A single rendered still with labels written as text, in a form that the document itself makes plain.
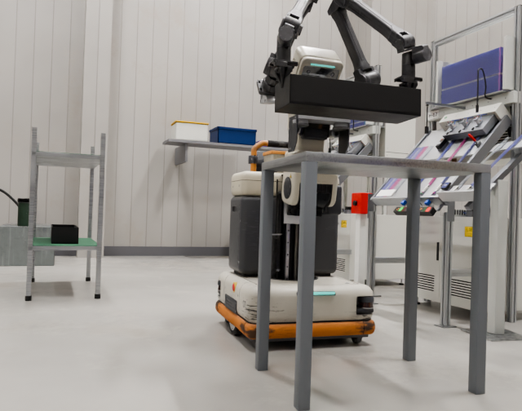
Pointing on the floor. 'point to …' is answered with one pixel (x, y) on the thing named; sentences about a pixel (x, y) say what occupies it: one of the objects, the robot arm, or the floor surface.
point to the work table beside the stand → (431, 168)
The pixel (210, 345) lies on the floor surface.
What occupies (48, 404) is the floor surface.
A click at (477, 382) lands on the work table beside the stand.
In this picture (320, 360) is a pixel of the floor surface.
